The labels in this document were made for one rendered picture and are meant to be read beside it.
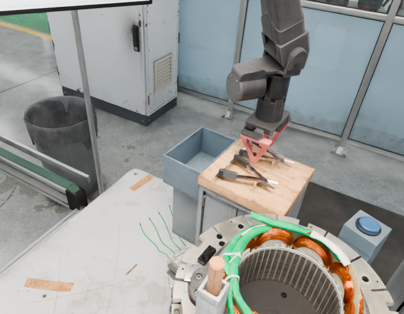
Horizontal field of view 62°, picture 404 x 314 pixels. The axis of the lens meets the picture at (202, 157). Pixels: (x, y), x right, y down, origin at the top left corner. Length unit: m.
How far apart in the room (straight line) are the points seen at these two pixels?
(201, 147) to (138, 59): 1.81
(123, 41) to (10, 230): 1.51
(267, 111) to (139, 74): 2.07
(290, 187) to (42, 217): 1.73
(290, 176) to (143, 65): 2.04
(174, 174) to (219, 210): 0.14
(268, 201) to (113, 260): 0.45
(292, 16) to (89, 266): 0.74
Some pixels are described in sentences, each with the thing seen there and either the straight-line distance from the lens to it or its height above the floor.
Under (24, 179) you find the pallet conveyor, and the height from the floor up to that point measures 0.70.
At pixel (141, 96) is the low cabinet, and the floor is 0.28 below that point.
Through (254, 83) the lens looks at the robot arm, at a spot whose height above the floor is 1.28.
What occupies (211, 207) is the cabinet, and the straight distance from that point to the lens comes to 0.78.
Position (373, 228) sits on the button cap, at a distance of 0.76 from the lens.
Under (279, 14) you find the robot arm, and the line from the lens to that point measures 0.60.
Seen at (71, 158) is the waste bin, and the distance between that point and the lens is 2.04.
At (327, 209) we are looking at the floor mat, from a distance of 2.36.
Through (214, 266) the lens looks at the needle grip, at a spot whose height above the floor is 1.23.
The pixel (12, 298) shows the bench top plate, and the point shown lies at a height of 0.78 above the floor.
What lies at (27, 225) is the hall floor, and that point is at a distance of 2.21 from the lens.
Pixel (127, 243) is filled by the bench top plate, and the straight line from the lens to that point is 0.97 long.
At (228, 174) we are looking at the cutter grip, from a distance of 0.70.
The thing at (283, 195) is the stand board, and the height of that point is 1.07.
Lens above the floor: 1.53
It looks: 37 degrees down
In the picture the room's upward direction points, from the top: 5 degrees clockwise
